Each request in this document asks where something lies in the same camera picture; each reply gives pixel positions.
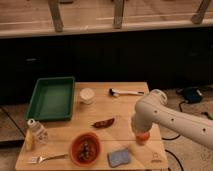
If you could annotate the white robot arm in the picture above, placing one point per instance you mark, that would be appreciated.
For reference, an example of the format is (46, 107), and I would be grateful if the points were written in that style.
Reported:
(151, 108)

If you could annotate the black and white brush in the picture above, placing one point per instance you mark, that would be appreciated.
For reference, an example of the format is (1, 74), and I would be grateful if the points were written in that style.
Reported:
(116, 92)

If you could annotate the dried red chili pepper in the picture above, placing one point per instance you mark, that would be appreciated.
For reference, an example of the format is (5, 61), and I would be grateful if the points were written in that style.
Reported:
(104, 123)

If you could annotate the yellow small object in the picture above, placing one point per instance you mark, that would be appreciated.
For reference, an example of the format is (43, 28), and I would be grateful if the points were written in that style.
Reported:
(29, 141)

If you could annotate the clear plastic bottle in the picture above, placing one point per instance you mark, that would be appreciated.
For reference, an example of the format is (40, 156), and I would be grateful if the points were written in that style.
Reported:
(38, 131)

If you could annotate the blue sponge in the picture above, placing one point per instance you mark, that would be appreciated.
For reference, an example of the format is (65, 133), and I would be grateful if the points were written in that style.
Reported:
(118, 158)

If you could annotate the red orange apple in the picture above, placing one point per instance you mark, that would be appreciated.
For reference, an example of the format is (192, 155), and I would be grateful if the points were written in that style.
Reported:
(142, 137)

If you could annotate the silver fork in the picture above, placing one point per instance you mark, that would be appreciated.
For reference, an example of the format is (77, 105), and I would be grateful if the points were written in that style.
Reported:
(40, 159)

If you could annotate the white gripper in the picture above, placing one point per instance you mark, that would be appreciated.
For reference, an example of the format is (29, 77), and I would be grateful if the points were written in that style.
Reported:
(140, 124)

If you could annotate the orange bowl with contents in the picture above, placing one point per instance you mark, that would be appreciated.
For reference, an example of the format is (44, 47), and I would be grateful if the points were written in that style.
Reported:
(85, 149)

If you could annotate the white paper cup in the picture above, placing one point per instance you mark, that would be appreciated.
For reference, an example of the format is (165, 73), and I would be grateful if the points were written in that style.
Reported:
(87, 96)

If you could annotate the blue black device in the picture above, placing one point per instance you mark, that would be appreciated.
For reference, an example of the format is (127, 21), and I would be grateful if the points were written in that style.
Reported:
(192, 95)

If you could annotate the green plastic tray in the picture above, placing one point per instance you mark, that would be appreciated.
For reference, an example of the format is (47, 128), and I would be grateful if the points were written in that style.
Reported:
(52, 99)

